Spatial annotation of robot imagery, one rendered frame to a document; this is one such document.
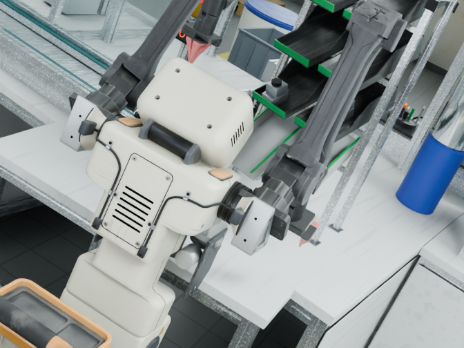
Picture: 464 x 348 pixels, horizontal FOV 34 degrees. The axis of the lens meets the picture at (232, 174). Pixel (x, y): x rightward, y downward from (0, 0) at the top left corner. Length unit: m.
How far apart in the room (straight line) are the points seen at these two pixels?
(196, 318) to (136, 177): 1.82
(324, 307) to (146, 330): 0.53
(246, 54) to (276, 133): 2.18
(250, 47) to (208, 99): 2.89
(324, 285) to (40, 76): 1.13
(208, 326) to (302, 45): 1.50
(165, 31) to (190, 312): 1.84
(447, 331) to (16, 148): 1.52
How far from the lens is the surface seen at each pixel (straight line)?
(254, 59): 4.38
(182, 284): 1.95
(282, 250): 2.18
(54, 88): 2.50
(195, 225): 1.49
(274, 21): 5.71
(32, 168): 2.10
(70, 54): 2.81
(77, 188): 2.07
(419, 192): 2.88
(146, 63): 1.70
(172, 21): 1.66
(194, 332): 3.20
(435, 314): 2.71
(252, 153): 2.23
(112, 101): 1.67
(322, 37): 2.21
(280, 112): 2.12
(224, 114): 1.50
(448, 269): 2.65
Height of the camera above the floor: 1.84
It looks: 23 degrees down
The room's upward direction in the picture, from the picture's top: 24 degrees clockwise
